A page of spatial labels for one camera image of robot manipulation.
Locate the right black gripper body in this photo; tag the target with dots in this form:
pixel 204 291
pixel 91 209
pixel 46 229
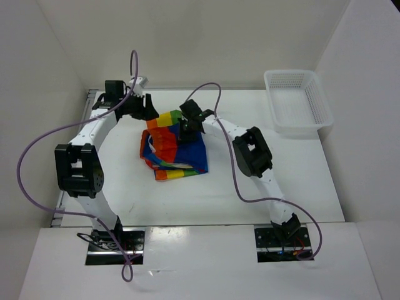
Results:
pixel 188 119

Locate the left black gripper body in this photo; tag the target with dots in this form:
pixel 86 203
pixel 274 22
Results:
pixel 133 106

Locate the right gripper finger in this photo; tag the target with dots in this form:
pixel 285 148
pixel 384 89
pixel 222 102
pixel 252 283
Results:
pixel 184 134
pixel 193 131

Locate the rainbow striped shorts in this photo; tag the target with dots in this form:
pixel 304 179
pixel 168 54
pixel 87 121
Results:
pixel 165 155

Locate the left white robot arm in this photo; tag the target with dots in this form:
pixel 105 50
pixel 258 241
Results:
pixel 78 167

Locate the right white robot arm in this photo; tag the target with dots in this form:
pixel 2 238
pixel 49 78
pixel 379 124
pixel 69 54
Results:
pixel 249 153

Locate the white plastic basket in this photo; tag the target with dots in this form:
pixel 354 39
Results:
pixel 297 101

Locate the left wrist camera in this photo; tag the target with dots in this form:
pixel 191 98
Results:
pixel 137 84

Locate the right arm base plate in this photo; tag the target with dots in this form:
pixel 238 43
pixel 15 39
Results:
pixel 270 249

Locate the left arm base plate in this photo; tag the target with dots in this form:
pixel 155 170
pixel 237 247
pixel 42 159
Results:
pixel 102 250

